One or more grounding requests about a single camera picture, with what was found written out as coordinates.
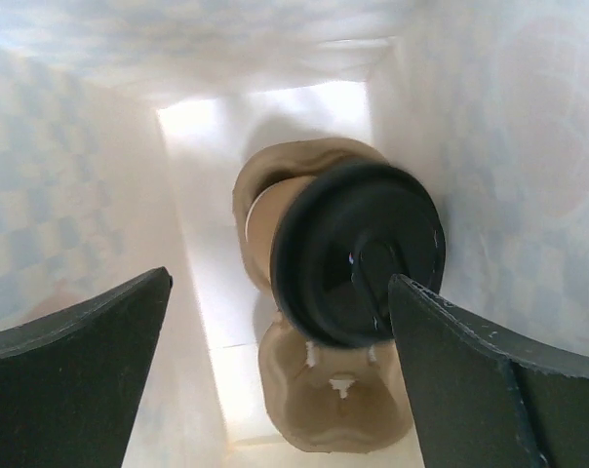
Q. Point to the paper takeout bag blue handles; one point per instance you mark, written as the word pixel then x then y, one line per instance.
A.
pixel 123 126

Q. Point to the cardboard cup carrier tray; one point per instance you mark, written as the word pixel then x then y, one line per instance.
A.
pixel 320 396

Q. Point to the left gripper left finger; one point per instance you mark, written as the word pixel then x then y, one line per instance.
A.
pixel 71 382

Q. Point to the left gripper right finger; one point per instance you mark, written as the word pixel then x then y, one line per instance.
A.
pixel 482 395

